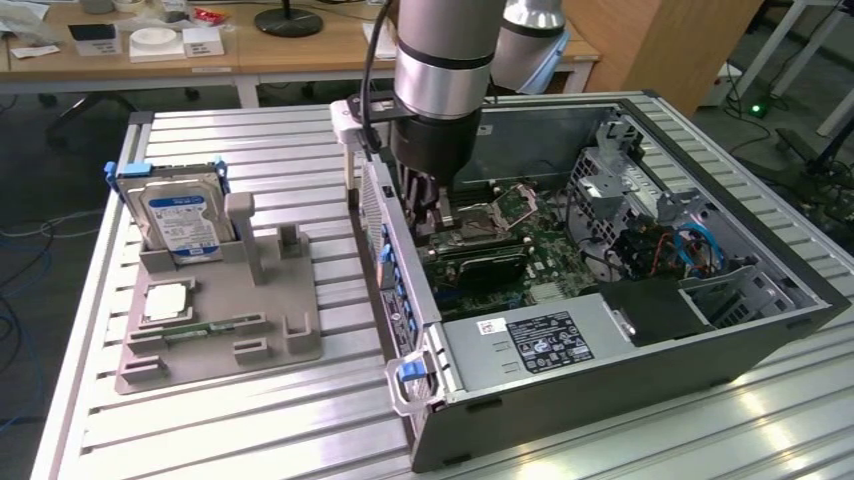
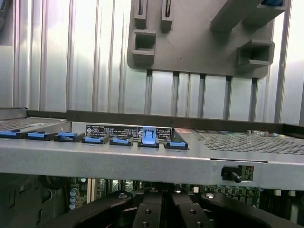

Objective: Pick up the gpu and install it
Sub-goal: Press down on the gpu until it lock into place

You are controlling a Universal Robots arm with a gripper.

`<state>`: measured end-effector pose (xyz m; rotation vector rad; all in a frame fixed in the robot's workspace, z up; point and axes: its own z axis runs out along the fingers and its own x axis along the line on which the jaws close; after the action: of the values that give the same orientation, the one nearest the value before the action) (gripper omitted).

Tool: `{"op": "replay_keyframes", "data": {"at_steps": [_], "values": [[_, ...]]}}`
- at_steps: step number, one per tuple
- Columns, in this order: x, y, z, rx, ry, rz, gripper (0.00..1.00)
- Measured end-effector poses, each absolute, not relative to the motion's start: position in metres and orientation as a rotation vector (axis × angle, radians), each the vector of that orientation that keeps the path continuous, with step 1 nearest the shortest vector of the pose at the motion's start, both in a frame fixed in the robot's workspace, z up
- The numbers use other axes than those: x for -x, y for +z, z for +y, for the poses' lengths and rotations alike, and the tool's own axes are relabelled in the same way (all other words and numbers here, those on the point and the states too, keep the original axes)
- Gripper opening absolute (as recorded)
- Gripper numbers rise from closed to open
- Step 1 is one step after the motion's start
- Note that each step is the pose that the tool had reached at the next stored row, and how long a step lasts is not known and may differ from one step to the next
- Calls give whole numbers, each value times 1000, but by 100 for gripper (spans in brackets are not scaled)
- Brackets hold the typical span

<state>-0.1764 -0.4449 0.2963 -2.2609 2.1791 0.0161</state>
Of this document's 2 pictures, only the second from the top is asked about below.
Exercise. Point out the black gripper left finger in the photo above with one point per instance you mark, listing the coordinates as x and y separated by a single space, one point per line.
148 209

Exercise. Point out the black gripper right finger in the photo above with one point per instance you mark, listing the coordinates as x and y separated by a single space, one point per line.
187 209

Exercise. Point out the green motherboard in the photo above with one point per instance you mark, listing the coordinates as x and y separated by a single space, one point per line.
237 191

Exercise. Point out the grey PC case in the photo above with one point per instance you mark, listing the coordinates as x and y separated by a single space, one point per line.
118 159

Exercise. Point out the white expansion slot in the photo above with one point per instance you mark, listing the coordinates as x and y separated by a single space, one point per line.
91 190

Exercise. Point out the blue card retention clip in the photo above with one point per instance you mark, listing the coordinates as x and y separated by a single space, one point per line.
38 135
93 139
148 137
66 136
9 133
121 140
176 144

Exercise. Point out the black regulatory label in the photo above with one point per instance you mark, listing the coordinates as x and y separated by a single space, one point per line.
107 131

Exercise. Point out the grey parts rack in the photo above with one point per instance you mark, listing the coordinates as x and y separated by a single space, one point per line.
190 47

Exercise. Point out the hard disk with blue caddy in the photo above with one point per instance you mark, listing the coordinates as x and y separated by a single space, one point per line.
272 2

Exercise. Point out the black intrusion switch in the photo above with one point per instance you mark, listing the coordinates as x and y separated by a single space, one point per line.
228 173

